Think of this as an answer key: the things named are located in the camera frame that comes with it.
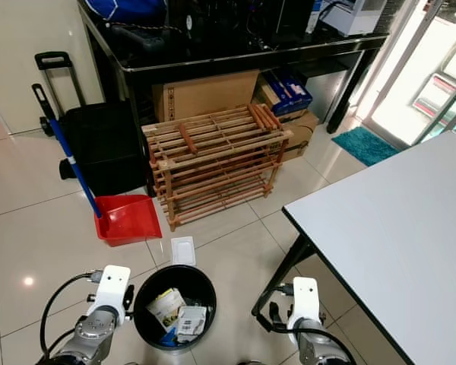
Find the black round rubbish bin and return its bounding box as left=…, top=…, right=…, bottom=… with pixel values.
left=133, top=265, right=217, bottom=352

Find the white and green food packet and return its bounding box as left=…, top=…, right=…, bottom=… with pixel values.
left=147, top=287, right=187, bottom=329

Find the blue wrapper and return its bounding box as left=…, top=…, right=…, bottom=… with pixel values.
left=158, top=328, right=183, bottom=349

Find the white carton with printed code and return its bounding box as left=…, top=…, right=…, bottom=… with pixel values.
left=176, top=306, right=207, bottom=339

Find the white table with black legs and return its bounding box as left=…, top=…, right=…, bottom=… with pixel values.
left=251, top=131, right=456, bottom=365

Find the black trolley suitcase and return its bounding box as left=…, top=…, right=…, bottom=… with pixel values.
left=33, top=51, right=151, bottom=197

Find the small brown cardboard box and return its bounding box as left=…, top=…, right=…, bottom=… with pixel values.
left=281, top=110, right=321, bottom=160

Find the teal floor mat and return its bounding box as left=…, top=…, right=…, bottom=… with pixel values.
left=331, top=125, right=401, bottom=167

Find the wooden slatted shoe rack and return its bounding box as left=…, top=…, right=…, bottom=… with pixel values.
left=142, top=103, right=294, bottom=231

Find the blue printed box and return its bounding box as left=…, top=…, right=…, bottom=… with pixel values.
left=258, top=68, right=314, bottom=116

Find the large brown cardboard box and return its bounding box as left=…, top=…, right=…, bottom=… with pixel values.
left=152, top=69, right=261, bottom=124

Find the black glass desk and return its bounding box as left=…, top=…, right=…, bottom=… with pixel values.
left=76, top=0, right=390, bottom=135

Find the white box with blue print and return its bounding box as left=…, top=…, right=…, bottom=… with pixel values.
left=315, top=0, right=388, bottom=37

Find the blue ball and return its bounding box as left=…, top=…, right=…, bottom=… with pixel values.
left=84, top=0, right=168, bottom=22

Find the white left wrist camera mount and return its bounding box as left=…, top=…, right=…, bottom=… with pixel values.
left=93, top=265, right=131, bottom=324

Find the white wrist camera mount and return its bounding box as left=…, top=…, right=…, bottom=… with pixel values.
left=289, top=277, right=321, bottom=329
left=93, top=265, right=131, bottom=324

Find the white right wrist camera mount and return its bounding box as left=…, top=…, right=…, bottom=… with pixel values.
left=289, top=277, right=321, bottom=329

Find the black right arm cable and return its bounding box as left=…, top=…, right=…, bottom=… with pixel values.
left=266, top=283, right=362, bottom=365

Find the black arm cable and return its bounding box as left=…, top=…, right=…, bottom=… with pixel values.
left=266, top=283, right=362, bottom=365
left=40, top=272, right=103, bottom=365

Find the red dustpan with blue handle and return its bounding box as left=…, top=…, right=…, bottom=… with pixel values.
left=31, top=83, right=163, bottom=247

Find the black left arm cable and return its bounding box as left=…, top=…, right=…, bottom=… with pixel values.
left=40, top=272, right=103, bottom=365

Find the grey sliding door frame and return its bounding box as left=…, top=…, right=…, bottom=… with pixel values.
left=350, top=0, right=456, bottom=145

